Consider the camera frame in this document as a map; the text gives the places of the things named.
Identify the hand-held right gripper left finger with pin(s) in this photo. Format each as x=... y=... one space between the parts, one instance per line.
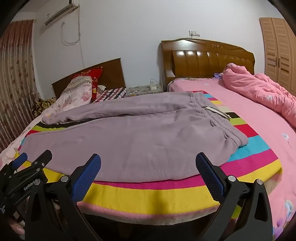
x=89 y=171

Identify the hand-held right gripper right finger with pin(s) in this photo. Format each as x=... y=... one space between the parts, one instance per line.
x=208 y=173

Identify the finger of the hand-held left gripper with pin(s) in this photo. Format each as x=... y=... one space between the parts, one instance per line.
x=20 y=160
x=42 y=157

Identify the purple fleece pants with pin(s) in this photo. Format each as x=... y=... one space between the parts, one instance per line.
x=138 y=139

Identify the yellow brown blanket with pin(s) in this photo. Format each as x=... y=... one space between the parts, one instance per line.
x=42 y=106

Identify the rainbow striped blanket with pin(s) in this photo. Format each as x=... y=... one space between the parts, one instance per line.
x=138 y=197

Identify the bed with pink sheet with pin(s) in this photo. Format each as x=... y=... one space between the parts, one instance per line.
x=259 y=120

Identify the floral striped curtain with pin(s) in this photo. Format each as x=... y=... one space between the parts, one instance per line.
x=16 y=81

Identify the plaid cloth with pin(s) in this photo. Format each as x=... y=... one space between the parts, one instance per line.
x=111 y=95

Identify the floral pink pillow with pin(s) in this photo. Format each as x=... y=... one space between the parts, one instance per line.
x=77 y=84

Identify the red printed pillow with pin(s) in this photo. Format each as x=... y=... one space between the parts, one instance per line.
x=93 y=78

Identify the nightstand with patterned cover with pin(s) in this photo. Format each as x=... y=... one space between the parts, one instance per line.
x=141 y=90

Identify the small purple cloth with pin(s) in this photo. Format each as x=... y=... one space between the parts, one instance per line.
x=218 y=75

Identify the pink quilt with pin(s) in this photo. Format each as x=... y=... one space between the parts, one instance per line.
x=261 y=90

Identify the dark flat wooden headboard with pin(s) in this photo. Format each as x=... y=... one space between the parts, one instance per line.
x=111 y=71

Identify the glossy wooden headboard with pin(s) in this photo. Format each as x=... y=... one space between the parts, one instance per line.
x=208 y=60

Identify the light wooden wardrobe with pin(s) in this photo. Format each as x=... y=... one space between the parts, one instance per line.
x=277 y=53

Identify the white air conditioner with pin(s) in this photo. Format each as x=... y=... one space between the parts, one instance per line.
x=60 y=12

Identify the white wall socket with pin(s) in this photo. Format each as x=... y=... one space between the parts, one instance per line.
x=194 y=33

